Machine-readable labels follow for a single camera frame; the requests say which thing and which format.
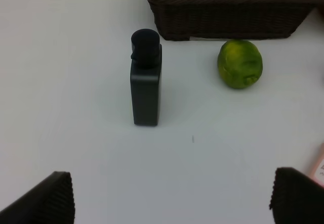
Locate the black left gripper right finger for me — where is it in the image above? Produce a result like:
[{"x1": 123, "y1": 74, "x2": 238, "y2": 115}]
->
[{"x1": 269, "y1": 167, "x2": 323, "y2": 224}]

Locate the green toy fruit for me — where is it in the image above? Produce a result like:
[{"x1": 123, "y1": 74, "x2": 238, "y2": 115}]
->
[{"x1": 217, "y1": 40, "x2": 263, "y2": 89}]

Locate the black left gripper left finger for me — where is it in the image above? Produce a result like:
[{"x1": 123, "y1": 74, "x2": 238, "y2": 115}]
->
[{"x1": 1, "y1": 171, "x2": 75, "y2": 224}]

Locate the dark green pump bottle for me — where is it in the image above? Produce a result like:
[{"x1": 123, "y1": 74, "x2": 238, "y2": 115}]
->
[{"x1": 130, "y1": 29, "x2": 162, "y2": 127}]

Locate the pink detergent bottle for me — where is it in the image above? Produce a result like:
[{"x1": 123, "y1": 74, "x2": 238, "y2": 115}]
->
[{"x1": 309, "y1": 143, "x2": 323, "y2": 186}]

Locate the dark brown wicker basket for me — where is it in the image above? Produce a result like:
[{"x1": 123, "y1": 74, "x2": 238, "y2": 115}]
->
[{"x1": 147, "y1": 0, "x2": 323, "y2": 41}]

